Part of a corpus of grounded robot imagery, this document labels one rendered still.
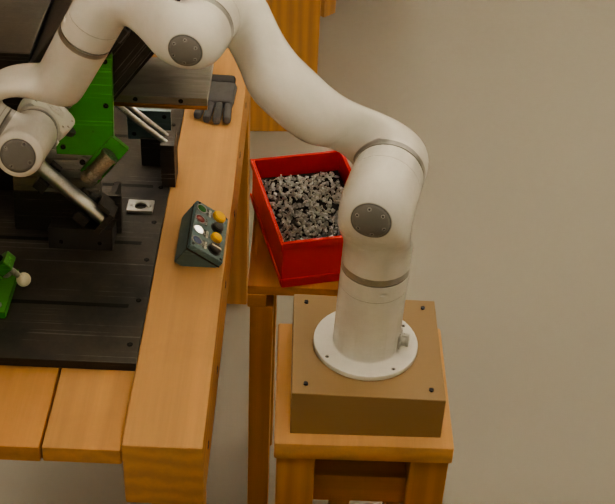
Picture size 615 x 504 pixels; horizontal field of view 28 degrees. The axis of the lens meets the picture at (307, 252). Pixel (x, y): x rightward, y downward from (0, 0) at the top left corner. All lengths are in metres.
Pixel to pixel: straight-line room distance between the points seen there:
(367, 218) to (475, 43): 3.31
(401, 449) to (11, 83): 0.92
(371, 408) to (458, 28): 3.29
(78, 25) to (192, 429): 0.71
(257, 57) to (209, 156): 0.86
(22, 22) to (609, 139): 2.64
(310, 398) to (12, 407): 0.53
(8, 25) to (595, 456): 1.90
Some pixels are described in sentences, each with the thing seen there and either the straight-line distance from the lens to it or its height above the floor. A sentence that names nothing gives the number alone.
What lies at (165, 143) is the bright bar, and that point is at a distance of 2.67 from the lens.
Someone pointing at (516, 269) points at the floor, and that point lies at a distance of 4.01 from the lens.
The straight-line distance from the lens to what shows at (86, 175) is 2.51.
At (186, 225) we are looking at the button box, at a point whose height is 0.93.
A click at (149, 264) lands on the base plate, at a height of 0.90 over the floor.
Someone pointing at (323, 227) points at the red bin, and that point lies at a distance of 2.63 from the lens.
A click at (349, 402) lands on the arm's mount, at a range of 2.19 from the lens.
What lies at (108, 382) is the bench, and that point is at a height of 0.88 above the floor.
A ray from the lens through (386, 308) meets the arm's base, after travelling 2.15.
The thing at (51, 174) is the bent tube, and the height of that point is 1.05.
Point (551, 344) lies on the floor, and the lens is 3.77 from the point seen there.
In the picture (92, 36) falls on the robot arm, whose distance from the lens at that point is 2.03.
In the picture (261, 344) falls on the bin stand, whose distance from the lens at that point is 2.73.
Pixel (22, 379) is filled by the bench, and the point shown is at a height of 0.88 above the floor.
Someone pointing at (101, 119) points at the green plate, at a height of 1.14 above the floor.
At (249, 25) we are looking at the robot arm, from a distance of 2.00.
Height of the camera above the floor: 2.49
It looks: 39 degrees down
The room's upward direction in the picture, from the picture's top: 3 degrees clockwise
